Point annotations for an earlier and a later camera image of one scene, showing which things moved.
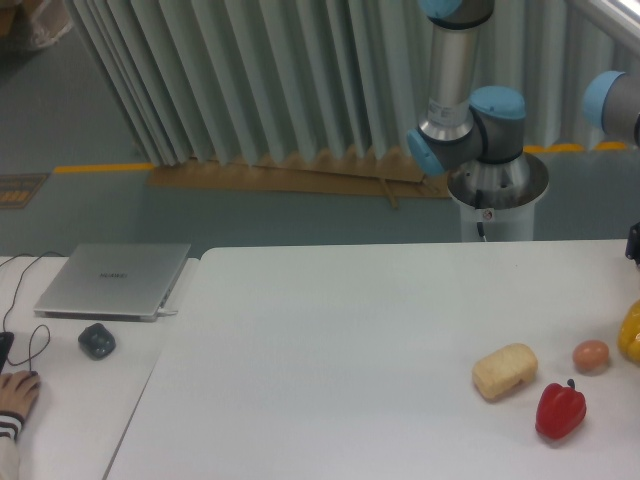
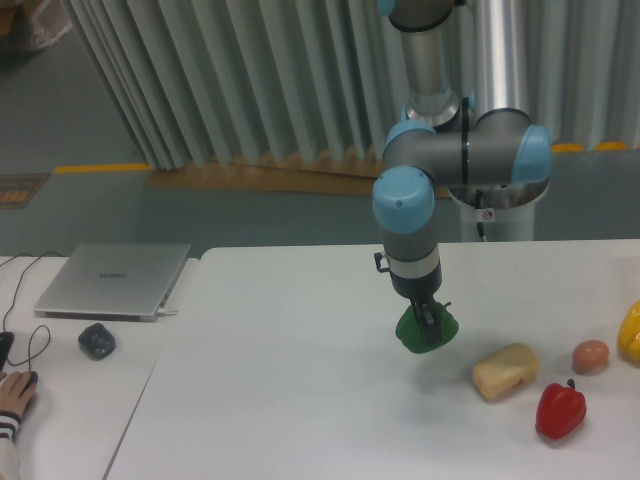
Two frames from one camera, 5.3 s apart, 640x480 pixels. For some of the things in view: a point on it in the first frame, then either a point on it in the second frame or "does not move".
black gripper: [632, 250] → [420, 291]
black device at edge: [6, 339] does not move
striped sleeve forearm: [11, 425] does not move
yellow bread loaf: [504, 370] does not move
